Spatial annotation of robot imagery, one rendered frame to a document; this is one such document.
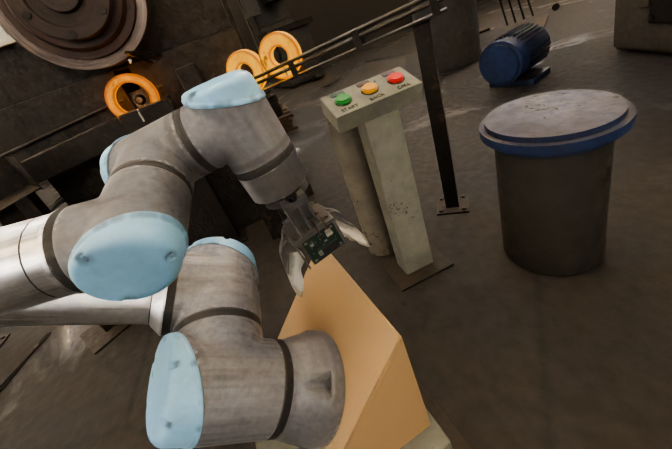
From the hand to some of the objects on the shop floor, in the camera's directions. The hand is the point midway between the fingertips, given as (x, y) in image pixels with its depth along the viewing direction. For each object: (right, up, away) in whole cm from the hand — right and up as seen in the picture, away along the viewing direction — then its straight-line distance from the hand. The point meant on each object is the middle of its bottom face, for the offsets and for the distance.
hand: (334, 269), depth 60 cm
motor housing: (-23, -2, +99) cm, 102 cm away
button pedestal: (+27, -10, +52) cm, 59 cm away
